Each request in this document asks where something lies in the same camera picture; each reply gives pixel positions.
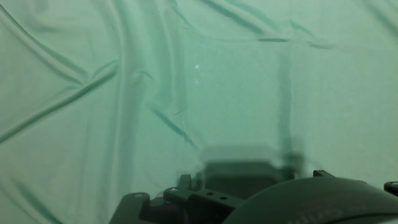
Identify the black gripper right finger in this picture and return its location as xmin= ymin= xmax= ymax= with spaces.
xmin=383 ymin=180 xmax=398 ymax=198

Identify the green cloth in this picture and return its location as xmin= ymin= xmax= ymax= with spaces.
xmin=0 ymin=0 xmax=398 ymax=224

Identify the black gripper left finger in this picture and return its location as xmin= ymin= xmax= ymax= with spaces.
xmin=108 ymin=174 xmax=244 ymax=224

